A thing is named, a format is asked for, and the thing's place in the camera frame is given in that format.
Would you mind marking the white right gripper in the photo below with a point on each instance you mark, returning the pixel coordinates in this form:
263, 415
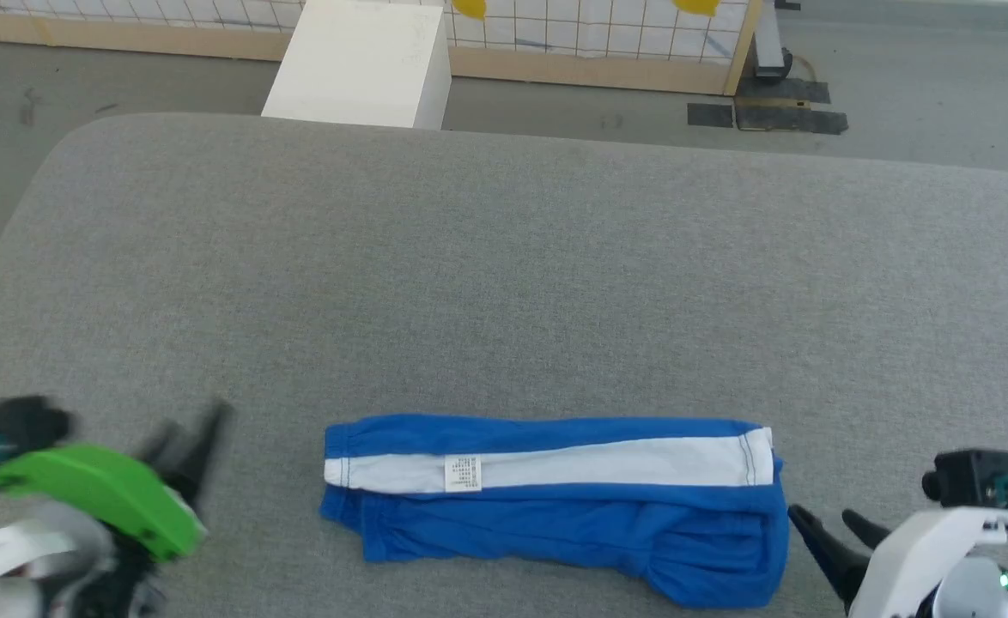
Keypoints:
916, 558

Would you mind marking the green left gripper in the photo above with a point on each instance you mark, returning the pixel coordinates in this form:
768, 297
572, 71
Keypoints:
100, 489

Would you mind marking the blue and white shorts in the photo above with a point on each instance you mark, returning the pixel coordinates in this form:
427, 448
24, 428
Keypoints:
573, 524

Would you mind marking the grey fabric sofa cushion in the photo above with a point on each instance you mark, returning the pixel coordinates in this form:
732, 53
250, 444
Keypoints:
504, 283

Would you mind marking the white box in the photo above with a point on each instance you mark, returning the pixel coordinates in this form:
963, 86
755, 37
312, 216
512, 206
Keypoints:
358, 64

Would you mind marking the small black tape patch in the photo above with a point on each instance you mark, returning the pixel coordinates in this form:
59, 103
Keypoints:
710, 116

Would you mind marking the grey metal partition foot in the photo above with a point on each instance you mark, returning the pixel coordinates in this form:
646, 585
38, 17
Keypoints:
770, 43

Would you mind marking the lemon print partition screen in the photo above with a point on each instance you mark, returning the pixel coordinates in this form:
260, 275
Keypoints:
555, 60

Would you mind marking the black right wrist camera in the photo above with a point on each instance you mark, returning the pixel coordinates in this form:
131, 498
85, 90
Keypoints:
968, 476

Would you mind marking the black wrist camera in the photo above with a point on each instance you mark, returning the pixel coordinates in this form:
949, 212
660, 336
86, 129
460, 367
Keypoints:
968, 476
19, 422

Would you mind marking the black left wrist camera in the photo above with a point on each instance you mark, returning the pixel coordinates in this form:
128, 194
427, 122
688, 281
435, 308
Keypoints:
19, 422

